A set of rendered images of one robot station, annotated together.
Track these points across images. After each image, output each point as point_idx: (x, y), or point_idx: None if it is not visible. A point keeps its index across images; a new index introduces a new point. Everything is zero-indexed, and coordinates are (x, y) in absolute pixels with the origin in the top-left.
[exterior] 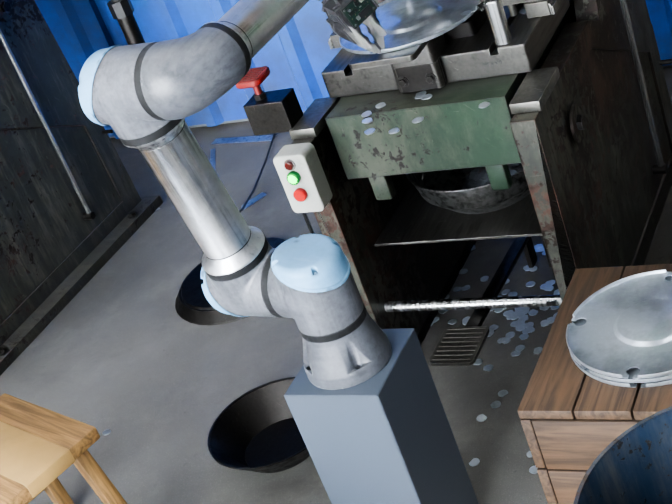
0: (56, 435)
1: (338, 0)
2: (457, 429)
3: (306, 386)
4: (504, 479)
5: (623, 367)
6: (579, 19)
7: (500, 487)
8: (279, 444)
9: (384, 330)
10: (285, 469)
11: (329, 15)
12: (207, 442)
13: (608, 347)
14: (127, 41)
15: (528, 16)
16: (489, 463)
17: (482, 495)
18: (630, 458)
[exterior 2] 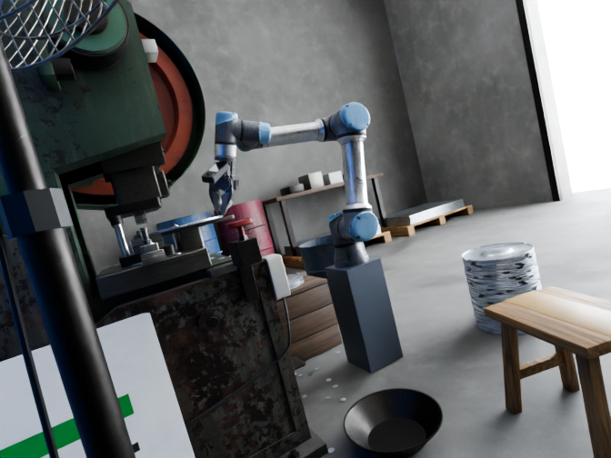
0: (514, 307)
1: (235, 172)
2: (317, 396)
3: (371, 259)
4: (328, 370)
5: (297, 277)
6: None
7: (332, 368)
8: (397, 437)
9: (332, 268)
10: (405, 416)
11: (231, 182)
12: (441, 423)
13: (292, 281)
14: (79, 285)
15: None
16: (325, 377)
17: (340, 368)
18: (330, 250)
